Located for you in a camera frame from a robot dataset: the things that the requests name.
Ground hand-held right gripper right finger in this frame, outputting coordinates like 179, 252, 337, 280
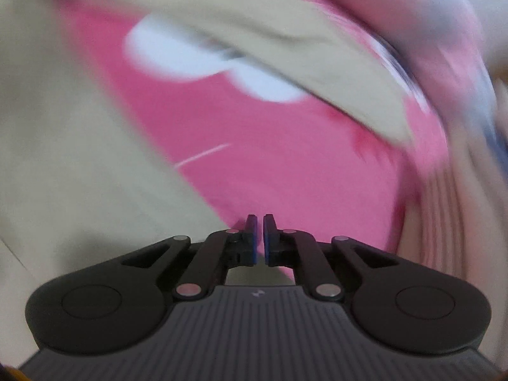
263, 213, 401, 301

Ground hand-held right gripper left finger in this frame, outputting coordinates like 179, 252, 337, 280
119, 214, 257, 301

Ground beige pants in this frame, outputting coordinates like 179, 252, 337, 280
0, 0, 421, 286

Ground pink floral bed sheet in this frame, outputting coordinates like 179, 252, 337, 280
56, 0, 421, 282

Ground pink grey blue quilt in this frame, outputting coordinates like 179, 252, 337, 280
278, 0, 505, 147

